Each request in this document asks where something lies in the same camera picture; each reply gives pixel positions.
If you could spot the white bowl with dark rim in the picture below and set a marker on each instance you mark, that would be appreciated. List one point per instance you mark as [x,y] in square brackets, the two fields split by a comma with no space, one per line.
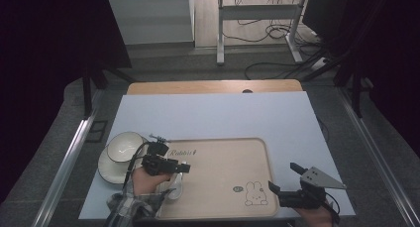
[124,147]

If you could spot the wooden table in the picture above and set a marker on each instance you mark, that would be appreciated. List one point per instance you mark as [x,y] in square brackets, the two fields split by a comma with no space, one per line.
[198,87]

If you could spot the black floor grate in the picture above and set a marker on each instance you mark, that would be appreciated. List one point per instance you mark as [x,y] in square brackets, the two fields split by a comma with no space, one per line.
[96,131]

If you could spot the white power strip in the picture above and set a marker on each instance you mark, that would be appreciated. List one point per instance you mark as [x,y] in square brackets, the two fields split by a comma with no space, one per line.
[319,63]

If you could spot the white metal desk frame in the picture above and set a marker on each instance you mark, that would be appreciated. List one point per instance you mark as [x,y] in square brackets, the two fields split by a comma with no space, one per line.
[257,12]

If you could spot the beige tray with rabbit print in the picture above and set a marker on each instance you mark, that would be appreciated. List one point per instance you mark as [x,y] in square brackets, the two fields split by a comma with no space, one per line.
[218,184]

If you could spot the black curtain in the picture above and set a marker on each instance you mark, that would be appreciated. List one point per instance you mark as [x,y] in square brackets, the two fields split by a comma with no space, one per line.
[39,71]
[396,55]

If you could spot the grey panel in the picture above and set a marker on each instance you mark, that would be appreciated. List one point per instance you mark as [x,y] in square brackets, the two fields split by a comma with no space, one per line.
[150,19]

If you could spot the white plate with dark rim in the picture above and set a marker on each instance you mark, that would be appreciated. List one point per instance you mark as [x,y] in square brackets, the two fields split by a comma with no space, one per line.
[110,170]

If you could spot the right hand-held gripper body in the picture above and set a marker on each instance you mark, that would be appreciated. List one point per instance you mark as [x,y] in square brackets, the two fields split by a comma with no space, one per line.
[313,187]

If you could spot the aluminium rail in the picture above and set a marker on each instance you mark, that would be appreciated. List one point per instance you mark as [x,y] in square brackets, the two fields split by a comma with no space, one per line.
[379,154]
[66,167]

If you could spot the black metal stand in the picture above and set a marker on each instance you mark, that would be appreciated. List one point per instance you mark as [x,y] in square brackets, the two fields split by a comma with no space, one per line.
[356,91]
[86,94]

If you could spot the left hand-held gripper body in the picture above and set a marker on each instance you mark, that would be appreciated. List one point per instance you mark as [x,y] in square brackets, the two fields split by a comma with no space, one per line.
[158,161]

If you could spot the person's right hand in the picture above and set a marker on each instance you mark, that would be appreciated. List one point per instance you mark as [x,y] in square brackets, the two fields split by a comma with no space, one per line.
[317,218]

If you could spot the person's left hand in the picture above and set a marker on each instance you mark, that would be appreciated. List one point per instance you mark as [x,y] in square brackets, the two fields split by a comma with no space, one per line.
[148,182]

